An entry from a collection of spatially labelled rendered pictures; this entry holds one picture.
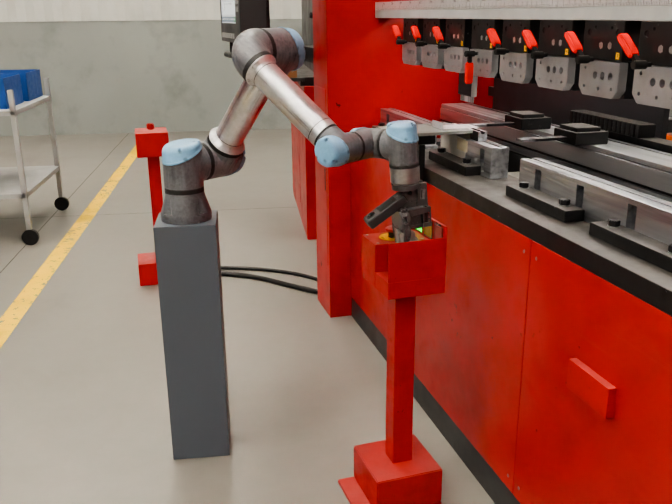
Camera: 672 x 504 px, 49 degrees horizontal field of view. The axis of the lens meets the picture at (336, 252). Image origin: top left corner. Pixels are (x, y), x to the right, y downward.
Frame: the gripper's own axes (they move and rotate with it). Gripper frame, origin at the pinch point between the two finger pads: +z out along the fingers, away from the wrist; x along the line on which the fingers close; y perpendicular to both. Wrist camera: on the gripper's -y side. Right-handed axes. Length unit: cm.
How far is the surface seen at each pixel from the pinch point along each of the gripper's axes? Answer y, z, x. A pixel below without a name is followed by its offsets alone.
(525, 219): 27.0, -9.9, -15.5
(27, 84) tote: -109, -28, 364
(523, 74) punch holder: 41, -42, 9
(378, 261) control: -5.0, 1.2, 4.5
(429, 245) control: 5.7, -4.0, -4.8
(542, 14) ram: 43, -57, 2
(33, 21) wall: -120, -65, 785
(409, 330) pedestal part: 1.5, 21.9, 2.1
